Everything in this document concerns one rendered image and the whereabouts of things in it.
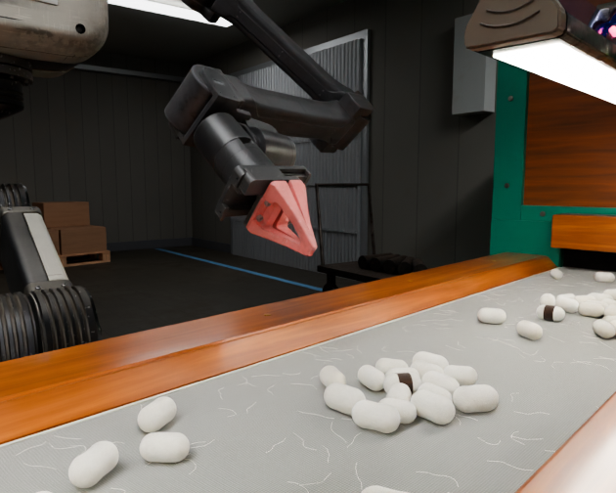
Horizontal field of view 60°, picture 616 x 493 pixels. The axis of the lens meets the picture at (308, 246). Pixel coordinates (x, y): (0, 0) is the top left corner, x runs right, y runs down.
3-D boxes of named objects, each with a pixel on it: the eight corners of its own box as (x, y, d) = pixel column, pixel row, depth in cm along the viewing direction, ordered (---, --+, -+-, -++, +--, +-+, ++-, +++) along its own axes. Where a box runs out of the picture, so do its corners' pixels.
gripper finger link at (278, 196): (358, 224, 55) (308, 167, 60) (312, 229, 50) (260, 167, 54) (328, 269, 59) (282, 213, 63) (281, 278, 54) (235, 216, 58)
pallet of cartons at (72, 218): (92, 254, 686) (89, 201, 678) (116, 263, 610) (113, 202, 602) (-21, 263, 611) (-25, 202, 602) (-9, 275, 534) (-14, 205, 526)
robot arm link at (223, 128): (181, 143, 62) (203, 102, 60) (224, 152, 68) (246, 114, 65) (209, 180, 59) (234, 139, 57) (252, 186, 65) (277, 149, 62)
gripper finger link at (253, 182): (343, 226, 54) (292, 167, 58) (293, 231, 49) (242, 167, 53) (313, 272, 57) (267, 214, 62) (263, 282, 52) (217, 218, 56)
